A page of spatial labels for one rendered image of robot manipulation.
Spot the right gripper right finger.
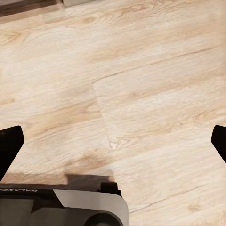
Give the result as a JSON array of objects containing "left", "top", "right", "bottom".
[{"left": 211, "top": 125, "right": 226, "bottom": 163}]

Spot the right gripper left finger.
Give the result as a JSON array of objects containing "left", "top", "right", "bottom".
[{"left": 0, "top": 125, "right": 24, "bottom": 181}]

